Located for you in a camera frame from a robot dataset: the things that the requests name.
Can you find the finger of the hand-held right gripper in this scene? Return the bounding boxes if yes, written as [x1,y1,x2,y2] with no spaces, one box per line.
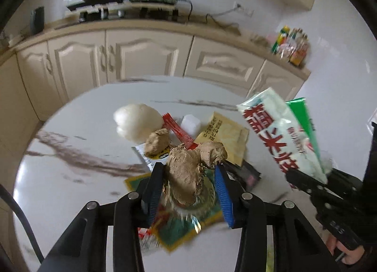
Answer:
[286,169,327,199]
[328,168,366,193]

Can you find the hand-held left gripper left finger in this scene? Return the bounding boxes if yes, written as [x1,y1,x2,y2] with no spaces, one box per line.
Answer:
[38,161,165,272]

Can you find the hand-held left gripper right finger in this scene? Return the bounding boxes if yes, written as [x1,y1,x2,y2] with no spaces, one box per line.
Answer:
[214,160,342,272]

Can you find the large ginger root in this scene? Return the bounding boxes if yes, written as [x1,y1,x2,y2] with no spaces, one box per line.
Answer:
[163,141,229,206]

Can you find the white green snack bag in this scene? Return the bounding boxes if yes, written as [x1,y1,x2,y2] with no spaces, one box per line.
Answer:
[236,88,328,184]

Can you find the person's right hand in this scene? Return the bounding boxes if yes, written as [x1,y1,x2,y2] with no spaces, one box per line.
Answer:
[326,232,369,268]

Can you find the black packet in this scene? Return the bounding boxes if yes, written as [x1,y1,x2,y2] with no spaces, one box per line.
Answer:
[230,160,262,191]

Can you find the small silver sachet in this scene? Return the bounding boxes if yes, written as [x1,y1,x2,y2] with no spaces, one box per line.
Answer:
[131,145,171,172]

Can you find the green yellow packet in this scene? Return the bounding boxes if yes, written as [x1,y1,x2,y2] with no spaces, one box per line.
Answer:
[124,172,224,253]

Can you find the small ginger piece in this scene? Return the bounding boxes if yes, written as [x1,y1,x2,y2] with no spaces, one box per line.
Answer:
[144,128,171,157]

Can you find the red sachet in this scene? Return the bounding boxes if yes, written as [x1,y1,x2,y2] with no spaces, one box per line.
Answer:
[162,113,196,150]

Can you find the white round bun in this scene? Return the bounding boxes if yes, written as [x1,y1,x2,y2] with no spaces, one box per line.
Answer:
[113,103,163,140]

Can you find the small clear white pack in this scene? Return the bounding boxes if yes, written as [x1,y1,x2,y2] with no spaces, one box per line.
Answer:
[180,114,202,137]

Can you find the round marble table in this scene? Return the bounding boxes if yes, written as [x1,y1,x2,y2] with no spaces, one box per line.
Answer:
[13,76,333,272]

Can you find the cluster of condiment bottles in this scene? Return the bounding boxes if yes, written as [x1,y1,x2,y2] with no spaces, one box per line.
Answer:
[271,26,310,66]

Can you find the cream lower cabinets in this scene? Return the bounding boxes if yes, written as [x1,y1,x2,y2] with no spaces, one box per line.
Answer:
[0,18,311,122]

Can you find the black gas stove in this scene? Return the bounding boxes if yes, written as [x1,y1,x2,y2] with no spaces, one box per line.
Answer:
[78,7,180,23]

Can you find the black induction cooker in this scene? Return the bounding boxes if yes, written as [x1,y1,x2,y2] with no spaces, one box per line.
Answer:
[66,0,126,11]

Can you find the black electric kettle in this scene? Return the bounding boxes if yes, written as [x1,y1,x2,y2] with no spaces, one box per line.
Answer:
[31,7,45,33]

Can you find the thick black cable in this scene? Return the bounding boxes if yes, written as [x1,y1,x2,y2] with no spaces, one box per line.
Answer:
[0,184,45,264]

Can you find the black power cable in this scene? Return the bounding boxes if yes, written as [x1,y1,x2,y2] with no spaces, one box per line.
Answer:
[177,0,240,35]

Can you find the white wall socket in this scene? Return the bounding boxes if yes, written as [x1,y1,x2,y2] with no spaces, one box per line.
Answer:
[234,2,255,17]

